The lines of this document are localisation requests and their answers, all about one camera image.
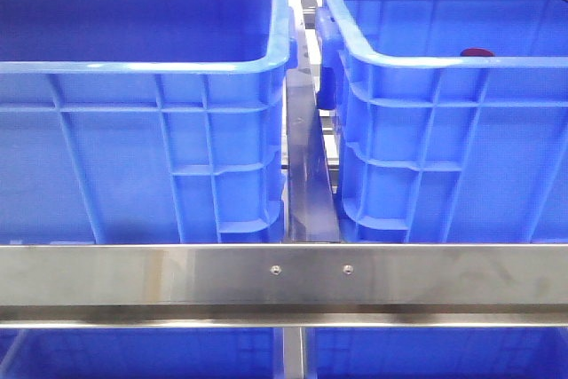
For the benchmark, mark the grey metal rack frame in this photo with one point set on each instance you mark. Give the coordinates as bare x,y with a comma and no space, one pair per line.
312,276

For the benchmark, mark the empty blue target bin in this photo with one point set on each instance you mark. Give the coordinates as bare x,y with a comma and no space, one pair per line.
439,148

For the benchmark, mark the red push button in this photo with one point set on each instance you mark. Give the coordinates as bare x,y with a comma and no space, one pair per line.
477,52

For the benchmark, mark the lower shelf blue bin right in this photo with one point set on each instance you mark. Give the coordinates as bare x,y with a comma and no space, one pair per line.
439,352

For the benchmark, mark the shelf blue bin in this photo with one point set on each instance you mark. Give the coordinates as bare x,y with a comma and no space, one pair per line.
439,352
145,353

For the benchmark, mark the blue bin with buttons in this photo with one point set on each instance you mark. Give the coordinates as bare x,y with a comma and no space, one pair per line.
143,121

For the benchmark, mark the lower shelf blue bin left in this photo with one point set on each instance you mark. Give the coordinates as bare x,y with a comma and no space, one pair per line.
145,353

